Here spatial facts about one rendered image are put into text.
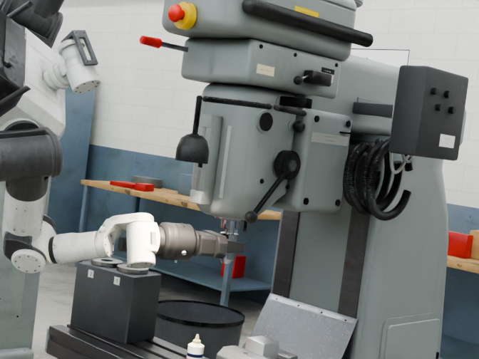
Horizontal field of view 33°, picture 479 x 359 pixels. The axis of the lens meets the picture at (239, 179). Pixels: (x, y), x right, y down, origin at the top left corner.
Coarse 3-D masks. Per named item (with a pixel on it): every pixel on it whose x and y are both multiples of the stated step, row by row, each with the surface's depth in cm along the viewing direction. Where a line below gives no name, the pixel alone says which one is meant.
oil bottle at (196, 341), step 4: (196, 336) 201; (192, 340) 201; (196, 340) 200; (200, 340) 201; (188, 344) 201; (192, 344) 200; (196, 344) 200; (200, 344) 200; (188, 348) 200; (192, 348) 199; (196, 348) 199; (200, 348) 199; (188, 352) 200; (192, 352) 199; (196, 352) 199; (200, 352) 200; (188, 356) 200; (192, 356) 199; (196, 356) 199; (200, 356) 200
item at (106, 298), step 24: (96, 264) 233; (120, 264) 233; (96, 288) 231; (120, 288) 226; (144, 288) 227; (72, 312) 236; (96, 312) 230; (120, 312) 225; (144, 312) 229; (120, 336) 225; (144, 336) 230
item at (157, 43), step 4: (144, 36) 187; (148, 36) 188; (140, 40) 187; (144, 40) 187; (148, 40) 188; (152, 40) 188; (156, 40) 189; (160, 40) 190; (144, 44) 188; (148, 44) 188; (152, 44) 189; (156, 44) 189; (160, 44) 190; (164, 44) 192; (168, 44) 193; (172, 44) 194; (172, 48) 194; (176, 48) 195; (180, 48) 195; (184, 48) 196
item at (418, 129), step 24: (408, 72) 192; (432, 72) 190; (408, 96) 192; (432, 96) 191; (456, 96) 199; (408, 120) 191; (432, 120) 193; (456, 120) 201; (408, 144) 191; (432, 144) 194; (456, 144) 202
